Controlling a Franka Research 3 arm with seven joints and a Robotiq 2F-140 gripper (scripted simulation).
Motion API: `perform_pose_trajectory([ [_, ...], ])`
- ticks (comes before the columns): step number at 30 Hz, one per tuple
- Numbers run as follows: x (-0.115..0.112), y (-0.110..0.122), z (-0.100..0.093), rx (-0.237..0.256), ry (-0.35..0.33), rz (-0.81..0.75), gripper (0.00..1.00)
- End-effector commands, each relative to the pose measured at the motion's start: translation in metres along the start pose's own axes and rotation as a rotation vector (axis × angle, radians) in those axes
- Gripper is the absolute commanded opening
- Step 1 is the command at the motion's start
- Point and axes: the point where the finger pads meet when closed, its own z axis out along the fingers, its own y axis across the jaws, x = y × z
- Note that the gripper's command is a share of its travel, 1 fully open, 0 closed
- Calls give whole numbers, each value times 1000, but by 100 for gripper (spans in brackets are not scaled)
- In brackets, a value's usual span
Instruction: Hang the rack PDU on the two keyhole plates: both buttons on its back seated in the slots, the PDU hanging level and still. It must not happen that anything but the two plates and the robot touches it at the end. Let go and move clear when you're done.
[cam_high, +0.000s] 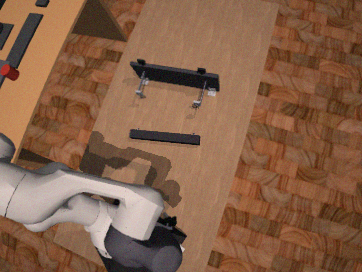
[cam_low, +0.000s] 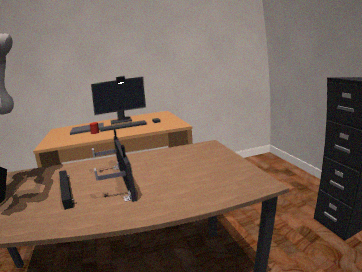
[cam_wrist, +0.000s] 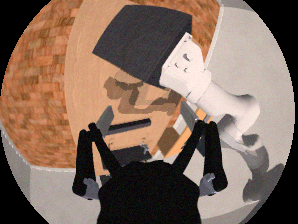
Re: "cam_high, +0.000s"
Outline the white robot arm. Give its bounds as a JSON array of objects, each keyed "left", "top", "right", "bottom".
[{"left": 0, "top": 133, "right": 185, "bottom": 272}]

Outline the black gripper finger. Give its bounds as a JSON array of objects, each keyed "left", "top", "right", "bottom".
[{"left": 158, "top": 212, "right": 177, "bottom": 232}]

